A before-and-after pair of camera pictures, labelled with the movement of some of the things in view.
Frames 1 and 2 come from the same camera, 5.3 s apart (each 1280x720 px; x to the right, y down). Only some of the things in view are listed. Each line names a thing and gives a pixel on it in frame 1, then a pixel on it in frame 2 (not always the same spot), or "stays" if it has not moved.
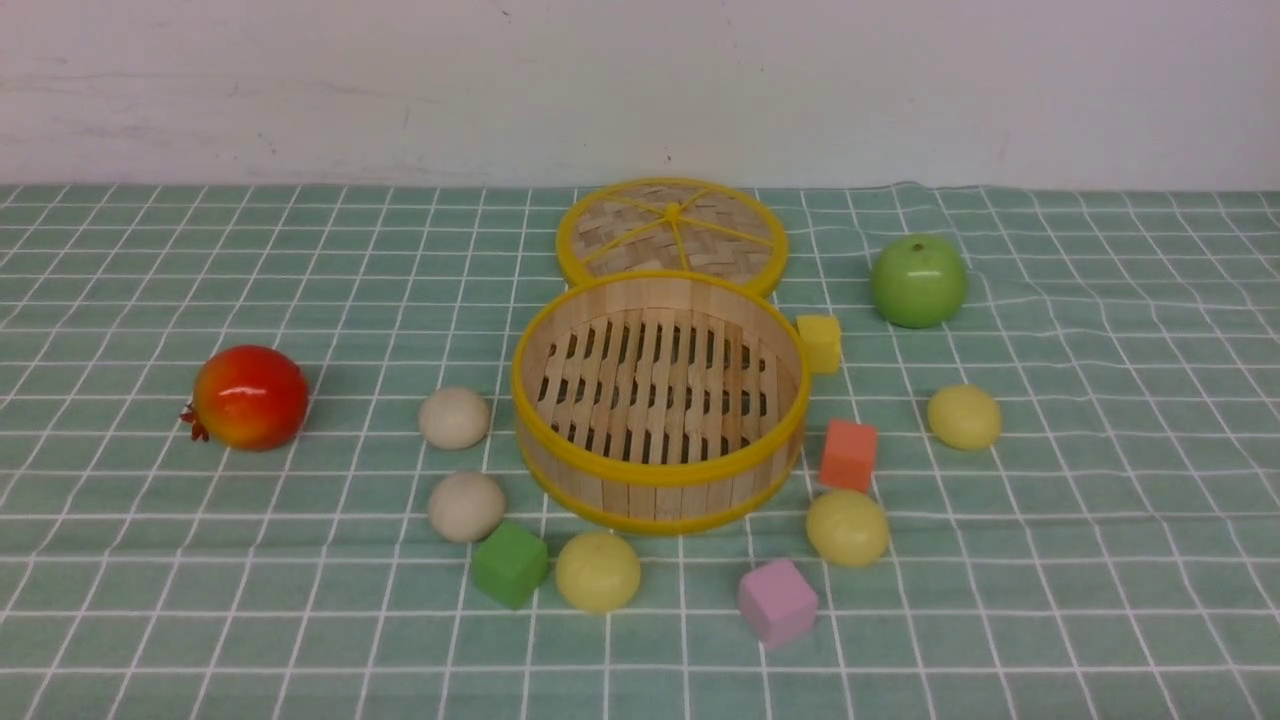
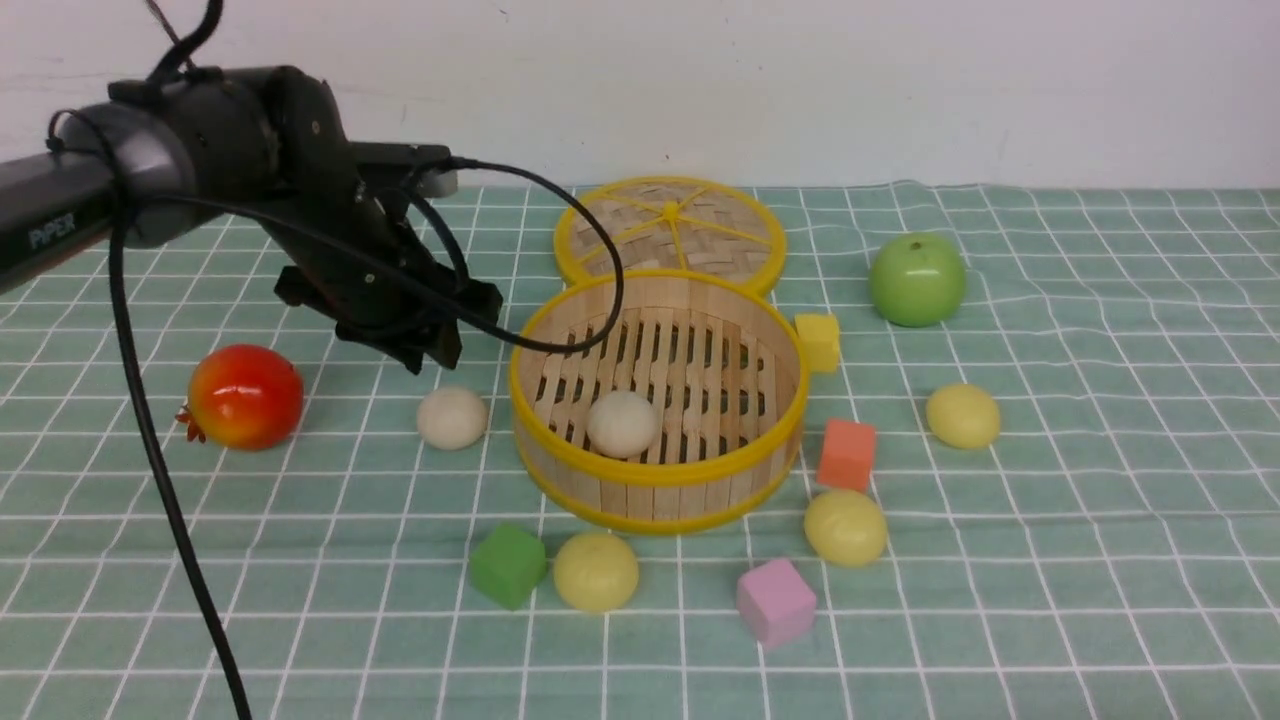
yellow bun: (964, 417) stays
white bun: (467, 506) → (622, 424)
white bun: (454, 419) stays
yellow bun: (598, 571) stays
